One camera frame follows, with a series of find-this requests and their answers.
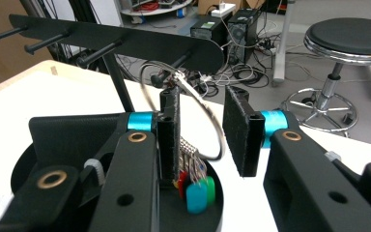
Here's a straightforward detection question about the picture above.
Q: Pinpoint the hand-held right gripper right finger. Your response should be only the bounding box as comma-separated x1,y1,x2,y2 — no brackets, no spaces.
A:
221,85,289,178

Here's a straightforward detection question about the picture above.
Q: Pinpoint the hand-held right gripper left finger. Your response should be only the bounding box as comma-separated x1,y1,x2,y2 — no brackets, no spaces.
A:
127,86,182,189

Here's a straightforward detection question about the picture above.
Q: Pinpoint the key ring with coloured tags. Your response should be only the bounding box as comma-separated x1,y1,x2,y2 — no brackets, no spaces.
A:
138,61,226,216

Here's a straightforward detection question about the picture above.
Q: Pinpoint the black key rack with tray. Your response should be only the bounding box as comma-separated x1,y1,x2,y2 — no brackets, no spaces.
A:
0,13,225,232

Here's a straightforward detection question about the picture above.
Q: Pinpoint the white desk leg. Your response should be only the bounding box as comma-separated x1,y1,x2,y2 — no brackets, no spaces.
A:
271,0,297,87

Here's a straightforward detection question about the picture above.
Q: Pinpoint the black computer tower green label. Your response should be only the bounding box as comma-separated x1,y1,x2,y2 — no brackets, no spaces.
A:
189,15,230,49

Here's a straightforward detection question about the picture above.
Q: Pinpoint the white table mat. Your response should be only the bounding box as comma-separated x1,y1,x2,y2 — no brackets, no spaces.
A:
0,71,371,232

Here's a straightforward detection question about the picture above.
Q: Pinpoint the white power strip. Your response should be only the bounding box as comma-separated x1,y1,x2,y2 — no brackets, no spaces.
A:
211,3,243,18

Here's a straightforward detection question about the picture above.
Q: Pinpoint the round white table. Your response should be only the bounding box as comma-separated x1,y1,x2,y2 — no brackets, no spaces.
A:
120,0,194,17

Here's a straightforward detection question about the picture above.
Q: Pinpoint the black round stool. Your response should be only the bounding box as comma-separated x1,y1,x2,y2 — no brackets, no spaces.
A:
279,17,371,138

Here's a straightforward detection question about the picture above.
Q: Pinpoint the tangle of floor cables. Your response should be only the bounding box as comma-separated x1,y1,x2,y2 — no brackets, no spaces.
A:
115,18,291,100

